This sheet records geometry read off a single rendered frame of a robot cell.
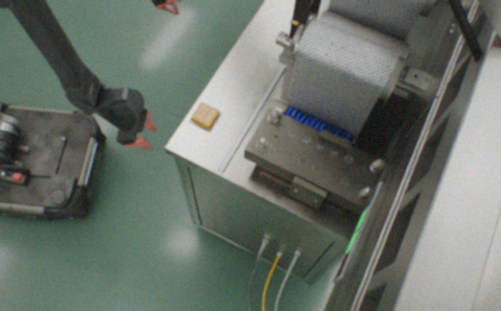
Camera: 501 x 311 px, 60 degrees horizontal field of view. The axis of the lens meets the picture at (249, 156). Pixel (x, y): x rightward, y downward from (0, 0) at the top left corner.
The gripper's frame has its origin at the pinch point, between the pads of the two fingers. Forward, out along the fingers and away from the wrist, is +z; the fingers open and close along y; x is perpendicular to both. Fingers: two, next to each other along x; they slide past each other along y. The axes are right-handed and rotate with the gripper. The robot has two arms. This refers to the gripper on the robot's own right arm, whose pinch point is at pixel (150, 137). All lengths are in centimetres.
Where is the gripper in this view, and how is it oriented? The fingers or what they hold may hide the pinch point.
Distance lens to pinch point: 128.1
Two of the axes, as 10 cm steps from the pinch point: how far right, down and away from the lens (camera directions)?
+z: 4.6, 4.2, 7.8
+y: 0.9, -9.0, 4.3
